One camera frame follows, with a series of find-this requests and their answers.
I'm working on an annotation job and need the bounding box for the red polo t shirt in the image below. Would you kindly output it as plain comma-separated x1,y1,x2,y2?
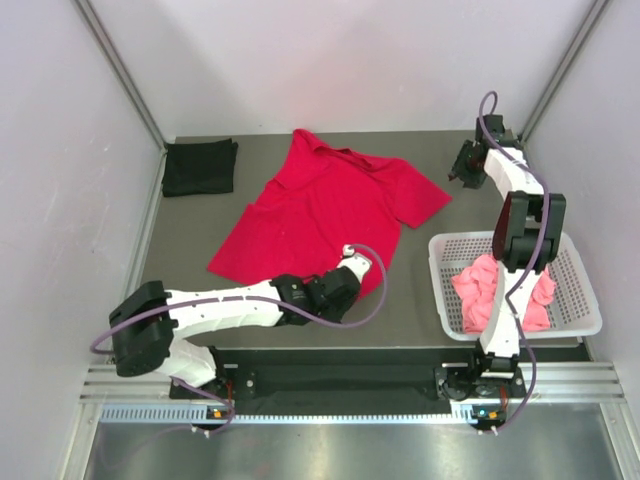
208,129,452,285

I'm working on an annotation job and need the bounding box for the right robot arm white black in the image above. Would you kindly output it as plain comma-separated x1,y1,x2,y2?
447,114,566,397

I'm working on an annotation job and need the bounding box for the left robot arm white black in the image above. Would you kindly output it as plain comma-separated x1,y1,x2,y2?
109,249,372,397

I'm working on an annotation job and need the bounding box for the pink crumpled t shirt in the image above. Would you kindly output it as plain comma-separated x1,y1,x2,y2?
451,254,556,334

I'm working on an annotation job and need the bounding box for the folded black t shirt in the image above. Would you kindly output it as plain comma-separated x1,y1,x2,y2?
162,138,238,198

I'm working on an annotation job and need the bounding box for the white perforated plastic basket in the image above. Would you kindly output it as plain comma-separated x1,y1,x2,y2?
428,231,603,342

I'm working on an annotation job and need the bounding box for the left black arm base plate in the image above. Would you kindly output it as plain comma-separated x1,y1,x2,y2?
169,365,258,401

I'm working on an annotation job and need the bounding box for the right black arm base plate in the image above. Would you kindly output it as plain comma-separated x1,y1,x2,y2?
434,365,526,402

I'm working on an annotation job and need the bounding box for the slotted grey cable duct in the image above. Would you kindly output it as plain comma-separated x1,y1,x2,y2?
97,402,481,425

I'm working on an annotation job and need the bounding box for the right aluminium corner post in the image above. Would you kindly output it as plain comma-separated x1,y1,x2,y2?
517,0,612,145

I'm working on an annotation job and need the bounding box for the aluminium corner post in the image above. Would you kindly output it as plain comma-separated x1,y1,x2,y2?
71,0,165,149
517,0,612,145

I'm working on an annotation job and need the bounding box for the left aluminium corner post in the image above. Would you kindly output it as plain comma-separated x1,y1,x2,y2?
71,0,165,149

